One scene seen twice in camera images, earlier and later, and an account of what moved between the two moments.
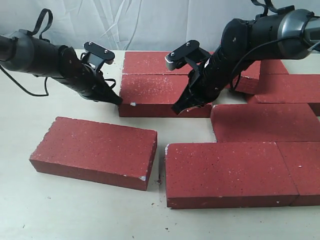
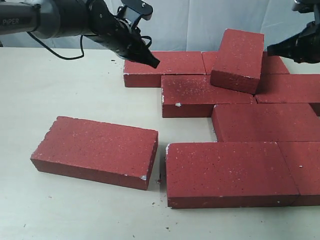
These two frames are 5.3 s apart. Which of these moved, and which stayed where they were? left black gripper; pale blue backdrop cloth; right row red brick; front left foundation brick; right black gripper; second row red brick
Moved: left black gripper; right black gripper; second row red brick
Stayed: pale blue backdrop cloth; front left foundation brick; right row red brick
